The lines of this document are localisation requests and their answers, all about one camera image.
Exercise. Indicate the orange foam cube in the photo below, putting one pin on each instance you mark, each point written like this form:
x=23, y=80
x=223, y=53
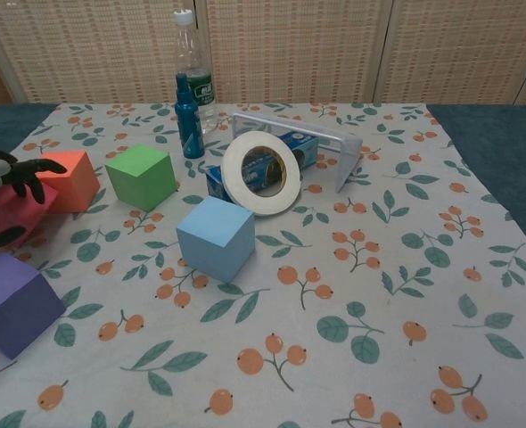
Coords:
x=78, y=183

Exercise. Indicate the white mesh metal rack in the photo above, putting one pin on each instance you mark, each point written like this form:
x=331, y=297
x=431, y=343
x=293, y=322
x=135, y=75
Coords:
x=347, y=156

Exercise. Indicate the woven bamboo folding screen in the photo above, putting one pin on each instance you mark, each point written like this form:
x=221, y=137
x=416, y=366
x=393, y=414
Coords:
x=312, y=49

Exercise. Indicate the green foam cube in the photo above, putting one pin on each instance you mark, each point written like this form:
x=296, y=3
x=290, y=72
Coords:
x=140, y=178

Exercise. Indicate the clear plastic water bottle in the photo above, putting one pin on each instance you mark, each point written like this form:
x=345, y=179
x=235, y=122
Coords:
x=196, y=49

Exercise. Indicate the purple foam cube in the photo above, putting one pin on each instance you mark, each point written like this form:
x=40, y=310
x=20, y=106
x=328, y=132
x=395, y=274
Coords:
x=9, y=307

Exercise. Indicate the floral fruit print tablecloth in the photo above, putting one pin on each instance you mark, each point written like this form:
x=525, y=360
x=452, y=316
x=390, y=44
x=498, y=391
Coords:
x=316, y=312

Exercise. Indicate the blue spray bottle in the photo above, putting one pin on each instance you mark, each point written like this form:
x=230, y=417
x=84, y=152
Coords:
x=189, y=125

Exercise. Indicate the blue cardboard box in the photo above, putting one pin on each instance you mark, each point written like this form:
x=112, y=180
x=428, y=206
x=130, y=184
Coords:
x=305, y=149

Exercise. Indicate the light blue foam cube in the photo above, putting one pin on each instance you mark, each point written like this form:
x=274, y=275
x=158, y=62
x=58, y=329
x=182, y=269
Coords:
x=216, y=241

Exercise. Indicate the red foam cube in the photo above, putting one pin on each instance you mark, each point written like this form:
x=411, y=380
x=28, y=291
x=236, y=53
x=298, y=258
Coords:
x=4, y=214

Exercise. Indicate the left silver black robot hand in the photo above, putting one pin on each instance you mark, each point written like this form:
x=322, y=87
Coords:
x=20, y=174

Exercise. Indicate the white tape roll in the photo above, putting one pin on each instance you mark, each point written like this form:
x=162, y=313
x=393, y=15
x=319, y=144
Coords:
x=234, y=178

